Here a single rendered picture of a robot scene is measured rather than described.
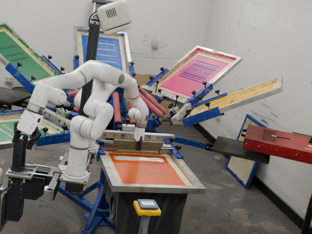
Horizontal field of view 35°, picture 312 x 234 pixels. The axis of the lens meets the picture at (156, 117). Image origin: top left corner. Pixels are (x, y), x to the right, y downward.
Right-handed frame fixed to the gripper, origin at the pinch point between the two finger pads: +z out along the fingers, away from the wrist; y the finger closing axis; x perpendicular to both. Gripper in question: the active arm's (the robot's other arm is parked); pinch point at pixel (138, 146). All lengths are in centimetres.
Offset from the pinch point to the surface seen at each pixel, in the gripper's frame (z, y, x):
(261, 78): -20, -207, 200
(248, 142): -6, -6, 88
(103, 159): 2.4, 21.3, -28.0
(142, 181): 5.9, 46.5, -6.9
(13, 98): 6, -126, -85
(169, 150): 0.3, 2.7, 23.0
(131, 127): -5.3, -25.8, 0.0
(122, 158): 5.3, 9.7, -12.5
